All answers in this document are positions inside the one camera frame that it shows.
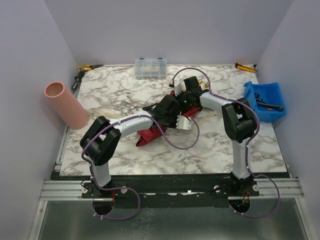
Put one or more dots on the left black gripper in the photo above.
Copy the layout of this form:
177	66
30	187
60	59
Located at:
175	115

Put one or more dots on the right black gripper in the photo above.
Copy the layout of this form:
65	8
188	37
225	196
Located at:
182	96

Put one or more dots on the beige printed ribbon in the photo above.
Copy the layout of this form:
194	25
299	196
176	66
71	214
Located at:
201	119

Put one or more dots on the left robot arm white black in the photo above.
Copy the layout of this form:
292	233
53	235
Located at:
101	139

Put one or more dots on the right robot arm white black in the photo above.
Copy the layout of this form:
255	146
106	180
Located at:
239	122

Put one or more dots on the pink cylindrical vase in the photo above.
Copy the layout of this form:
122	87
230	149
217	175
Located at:
66	105

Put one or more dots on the clear plastic organizer box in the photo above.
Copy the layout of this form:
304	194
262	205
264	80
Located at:
150	68

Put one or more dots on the yellow black utility knife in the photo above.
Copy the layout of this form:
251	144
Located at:
245	68

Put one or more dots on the black tool in bin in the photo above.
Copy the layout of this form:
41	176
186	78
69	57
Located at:
260	103

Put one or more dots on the blue plastic bin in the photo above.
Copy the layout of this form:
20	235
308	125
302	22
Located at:
271	94

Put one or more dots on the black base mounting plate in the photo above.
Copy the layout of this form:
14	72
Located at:
169	191

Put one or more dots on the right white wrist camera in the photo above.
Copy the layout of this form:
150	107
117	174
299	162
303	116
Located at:
178	88

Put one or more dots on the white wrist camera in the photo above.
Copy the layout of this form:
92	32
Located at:
178	88
184	123

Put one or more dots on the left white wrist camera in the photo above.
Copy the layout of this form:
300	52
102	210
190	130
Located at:
184	123

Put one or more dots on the yellow handled pliers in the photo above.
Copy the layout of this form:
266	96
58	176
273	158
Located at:
87	68

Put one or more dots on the aluminium extrusion rail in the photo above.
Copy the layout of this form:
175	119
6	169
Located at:
56	190

